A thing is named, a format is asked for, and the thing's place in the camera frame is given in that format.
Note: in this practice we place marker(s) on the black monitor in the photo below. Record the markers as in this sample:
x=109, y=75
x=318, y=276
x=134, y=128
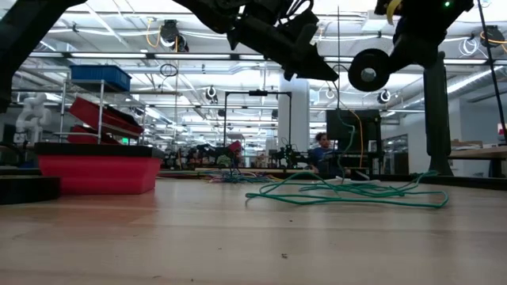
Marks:
x=368, y=126

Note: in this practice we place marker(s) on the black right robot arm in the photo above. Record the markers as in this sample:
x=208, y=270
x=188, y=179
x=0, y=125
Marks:
x=431, y=12

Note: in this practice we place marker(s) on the red plastic shelf bin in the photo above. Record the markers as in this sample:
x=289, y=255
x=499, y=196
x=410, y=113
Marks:
x=91, y=112
x=81, y=136

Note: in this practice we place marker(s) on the thin black pole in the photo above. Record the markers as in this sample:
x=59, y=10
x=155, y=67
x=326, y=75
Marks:
x=496, y=85

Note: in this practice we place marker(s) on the wooden side table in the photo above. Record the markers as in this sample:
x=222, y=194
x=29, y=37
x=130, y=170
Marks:
x=475, y=152

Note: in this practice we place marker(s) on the person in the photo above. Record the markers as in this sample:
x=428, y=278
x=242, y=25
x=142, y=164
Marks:
x=321, y=152

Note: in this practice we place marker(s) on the red square tray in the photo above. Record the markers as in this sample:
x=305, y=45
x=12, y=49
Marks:
x=99, y=174

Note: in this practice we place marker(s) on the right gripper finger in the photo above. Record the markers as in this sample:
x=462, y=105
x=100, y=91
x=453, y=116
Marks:
x=392, y=65

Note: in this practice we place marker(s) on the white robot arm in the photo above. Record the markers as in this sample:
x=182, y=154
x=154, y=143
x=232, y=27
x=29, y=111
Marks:
x=33, y=118

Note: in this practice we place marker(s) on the metal shelf rack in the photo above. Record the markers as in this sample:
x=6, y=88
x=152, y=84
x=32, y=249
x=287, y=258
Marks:
x=101, y=115

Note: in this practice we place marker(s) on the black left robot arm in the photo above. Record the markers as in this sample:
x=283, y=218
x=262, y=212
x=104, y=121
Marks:
x=24, y=39

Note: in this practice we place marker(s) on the blue plastic bin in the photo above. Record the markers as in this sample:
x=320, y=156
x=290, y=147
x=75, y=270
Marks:
x=101, y=77

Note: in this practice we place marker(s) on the black spool white label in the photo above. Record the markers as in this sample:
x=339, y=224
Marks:
x=358, y=63

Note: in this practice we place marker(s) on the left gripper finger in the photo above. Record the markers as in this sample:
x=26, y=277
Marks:
x=313, y=67

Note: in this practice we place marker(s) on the black upright post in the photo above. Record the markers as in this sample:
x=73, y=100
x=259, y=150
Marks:
x=437, y=118

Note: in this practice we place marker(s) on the black distant camera rig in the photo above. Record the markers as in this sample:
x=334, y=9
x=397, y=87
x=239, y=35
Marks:
x=257, y=93

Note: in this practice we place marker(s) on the black tape roll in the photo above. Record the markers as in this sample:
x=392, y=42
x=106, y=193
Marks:
x=27, y=190

